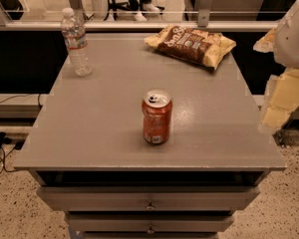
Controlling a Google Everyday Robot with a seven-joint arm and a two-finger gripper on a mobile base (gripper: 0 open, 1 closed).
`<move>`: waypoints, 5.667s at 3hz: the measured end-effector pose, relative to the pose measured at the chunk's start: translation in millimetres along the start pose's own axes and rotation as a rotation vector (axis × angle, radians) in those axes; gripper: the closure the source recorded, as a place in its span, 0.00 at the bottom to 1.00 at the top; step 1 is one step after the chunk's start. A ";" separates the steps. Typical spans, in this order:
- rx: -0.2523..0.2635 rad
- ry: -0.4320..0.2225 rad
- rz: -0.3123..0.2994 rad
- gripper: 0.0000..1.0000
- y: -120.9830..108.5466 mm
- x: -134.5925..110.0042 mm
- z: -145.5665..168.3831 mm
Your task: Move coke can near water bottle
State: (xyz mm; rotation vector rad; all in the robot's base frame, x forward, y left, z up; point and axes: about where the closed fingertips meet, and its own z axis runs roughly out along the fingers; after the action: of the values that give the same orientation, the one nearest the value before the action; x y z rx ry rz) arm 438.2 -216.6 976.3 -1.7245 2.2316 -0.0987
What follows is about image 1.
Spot red coke can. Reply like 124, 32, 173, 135
142, 89, 172, 144

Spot upper grey drawer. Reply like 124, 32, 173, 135
37, 186, 260, 212

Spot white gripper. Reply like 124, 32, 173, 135
253, 0, 299, 129

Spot metal rail frame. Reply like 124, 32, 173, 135
0, 0, 278, 32

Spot upper drawer knob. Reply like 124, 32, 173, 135
146, 201, 155, 211

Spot grey drawer cabinet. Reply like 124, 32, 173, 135
15, 33, 285, 239

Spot lower drawer knob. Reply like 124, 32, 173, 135
147, 226, 155, 234

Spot drawer knob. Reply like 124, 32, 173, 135
147, 226, 155, 234
146, 201, 155, 211

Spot grey drawer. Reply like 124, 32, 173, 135
66, 212, 234, 233
37, 186, 260, 212

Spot lower grey drawer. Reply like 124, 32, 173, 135
66, 212, 234, 233

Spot white shoes of person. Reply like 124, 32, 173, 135
134, 3, 160, 22

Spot brown chip bag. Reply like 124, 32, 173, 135
145, 25, 236, 70

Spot clear plastic water bottle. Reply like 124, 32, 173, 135
61, 8, 93, 77

